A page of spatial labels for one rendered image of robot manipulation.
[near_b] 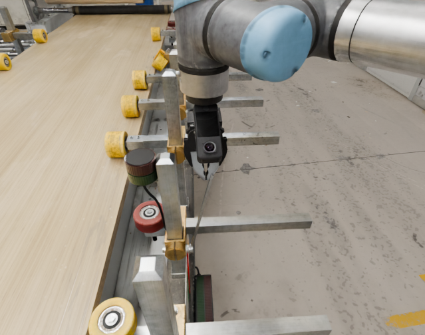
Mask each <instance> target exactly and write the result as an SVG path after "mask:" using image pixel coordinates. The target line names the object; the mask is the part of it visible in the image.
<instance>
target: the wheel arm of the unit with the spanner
mask: <svg viewBox="0 0 425 335"><path fill-rule="evenodd" d="M197 220H198V218H186V233H187V234H194V231H195V228H196V223H197ZM312 222H313V220H312V219H311V216H310V214H309V213H286V214H271V215H242V216H227V217H202V219H201V221H200V226H199V229H198V233H197V234H201V233H228V232H242V231H270V230H284V229H310V228H311V224H312ZM165 232H166V230H165V228H162V229H161V230H159V231H157V232H155V233H144V234H145V237H156V236H164V235H165Z"/></svg>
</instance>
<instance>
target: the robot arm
mask: <svg viewBox="0 0 425 335"><path fill-rule="evenodd" d="M173 13H174V18H175V27H176V44H177V53H178V69H179V71H176V76H177V77H180V90H181V91H182V92H183V93H184V94H185V95H186V100H187V101H188V102H189V103H191V104H195V105H194V108H188V121H187V123H188V129H186V134H187V135H188V137H187V138H184V155H185V157H186V159H187V161H188V162H189V164H190V165H191V167H192V168H193V169H194V171H195V172H196V173H197V175H198V176H199V177H200V178H202V179H203V180H204V181H205V180H209V178H210V174H211V173H213V174H215V172H216V171H217V170H218V168H219V166H220V165H221V163H222V162H223V160H224V158H225V156H226V154H227V137H226V136H223V133H224V128H222V119H221V111H220V108H218V107H217V103H218V102H220V101H221V100H222V98H223V94H225V93H226V92H227V91H228V86H229V67H232V68H235V69H237V70H240V71H242V72H245V73H247V74H250V75H251V76H252V77H254V78H256V79H259V80H266V81H269V82H282V81H284V80H287V79H288V78H290V77H292V76H293V75H294V74H295V73H296V72H297V71H298V70H299V69H300V68H301V66H302V65H303V63H304V62H305V59H306V58H309V57H311V56H317V57H320V58H325V59H329V60H335V61H339V62H351V63H355V64H359V65H363V66H369V67H372V68H377V69H381V70H387V71H390V72H395V73H399V74H405V75H408V76H413V77H417V78H423V79H425V1H408V0H273V1H266V2H257V1H250V0H174V8H173ZM190 111H193V112H190ZM204 164H208V170H207V172H206V173H205V171H204Z"/></svg>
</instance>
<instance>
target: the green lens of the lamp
mask: <svg viewBox="0 0 425 335"><path fill-rule="evenodd" d="M127 174H128V179H129V181H130V182H131V183H132V184H134V185H139V186H143V185H149V184H151V183H153V182H155V181H156V180H157V179H158V175H157V171H156V169H155V171H154V172H152V173H151V174H149V175H146V176H141V177H138V176H133V175H131V174H129V173H128V172H127Z"/></svg>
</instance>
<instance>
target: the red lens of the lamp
mask: <svg viewBox="0 0 425 335"><path fill-rule="evenodd" d="M145 149H148V148H145ZM149 150H150V149H149ZM132 151H133V150H132ZM151 151H153V150H151ZM130 152H131V151H130ZM130 152H129V153H130ZM153 153H154V159H153V160H152V161H151V162H150V163H148V164H146V165H143V166H132V165H130V164H128V163H127V162H126V156H127V154H126V155H125V157H124V163H125V166H126V170H127V172H128V173H129V174H131V175H135V176H143V175H148V174H150V173H152V172H153V171H154V170H155V169H156V153H155V152H154V151H153Z"/></svg>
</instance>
